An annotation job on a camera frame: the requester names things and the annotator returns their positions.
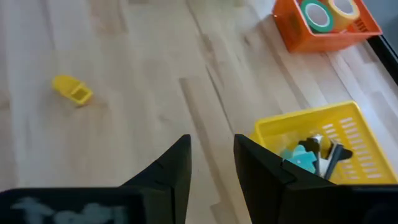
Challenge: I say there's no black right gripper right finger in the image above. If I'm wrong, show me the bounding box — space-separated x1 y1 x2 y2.
233 134 338 224

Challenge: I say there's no black and silver staple remover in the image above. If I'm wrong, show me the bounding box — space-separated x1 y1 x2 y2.
298 134 354 181

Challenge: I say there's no green tape roll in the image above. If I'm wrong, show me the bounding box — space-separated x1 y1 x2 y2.
299 0 335 34

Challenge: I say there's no yellow tape roll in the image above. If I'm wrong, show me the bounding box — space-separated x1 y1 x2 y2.
322 0 361 32

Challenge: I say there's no orange plastic basket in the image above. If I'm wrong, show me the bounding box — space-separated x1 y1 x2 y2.
272 0 383 54

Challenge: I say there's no yellow plastic basket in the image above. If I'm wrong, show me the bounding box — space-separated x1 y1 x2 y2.
248 100 398 186

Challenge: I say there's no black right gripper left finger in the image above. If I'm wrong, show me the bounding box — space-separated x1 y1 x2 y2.
119 134 193 224

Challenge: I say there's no small yellow stapler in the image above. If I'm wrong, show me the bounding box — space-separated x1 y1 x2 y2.
52 74 94 106

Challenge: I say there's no teal staple remover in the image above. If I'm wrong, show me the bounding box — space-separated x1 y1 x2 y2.
280 144 318 174

